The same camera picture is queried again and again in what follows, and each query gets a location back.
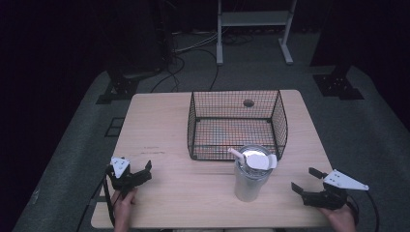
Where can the clear tumbler with white lid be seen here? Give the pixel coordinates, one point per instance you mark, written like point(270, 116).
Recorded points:
point(249, 180)

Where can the person's left hand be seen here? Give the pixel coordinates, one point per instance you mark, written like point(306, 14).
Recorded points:
point(124, 206)

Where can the white metal stand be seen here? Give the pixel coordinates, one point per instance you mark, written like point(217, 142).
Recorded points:
point(254, 17)

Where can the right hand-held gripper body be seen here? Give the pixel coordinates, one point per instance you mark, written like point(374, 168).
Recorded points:
point(332, 191)

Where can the white straw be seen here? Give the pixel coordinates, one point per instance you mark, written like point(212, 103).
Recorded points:
point(236, 154)

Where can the person's right hand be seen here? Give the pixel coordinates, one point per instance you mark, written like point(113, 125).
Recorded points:
point(338, 219)

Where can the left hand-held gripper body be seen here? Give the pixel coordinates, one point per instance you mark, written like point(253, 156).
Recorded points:
point(124, 180)

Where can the black stand base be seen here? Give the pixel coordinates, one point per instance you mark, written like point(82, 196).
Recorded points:
point(122, 85)
point(338, 85)

